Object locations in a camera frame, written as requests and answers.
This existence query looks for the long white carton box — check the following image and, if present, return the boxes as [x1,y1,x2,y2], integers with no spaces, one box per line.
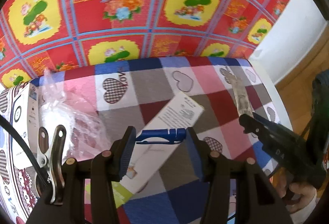
[112,92,204,207]

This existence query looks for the white HP product box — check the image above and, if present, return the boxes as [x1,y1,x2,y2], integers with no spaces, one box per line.
[1,83,39,170]

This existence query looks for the person's right hand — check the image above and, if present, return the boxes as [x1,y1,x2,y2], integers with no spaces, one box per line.
[276,172,317,214]

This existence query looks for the brown wrapper strip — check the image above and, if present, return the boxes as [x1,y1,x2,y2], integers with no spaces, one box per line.
[226,72,253,117]

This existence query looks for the clear plastic bag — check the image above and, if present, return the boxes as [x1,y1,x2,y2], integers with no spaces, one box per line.
[38,68,112,161]

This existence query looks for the metal spring clip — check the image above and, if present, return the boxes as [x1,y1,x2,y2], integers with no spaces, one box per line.
[37,125,66,205]

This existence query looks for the red floral patterned sheet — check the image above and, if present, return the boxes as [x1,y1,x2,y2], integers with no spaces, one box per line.
[1,0,290,88]

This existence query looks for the black cable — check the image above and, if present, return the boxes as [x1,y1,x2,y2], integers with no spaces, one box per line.
[0,114,52,187]

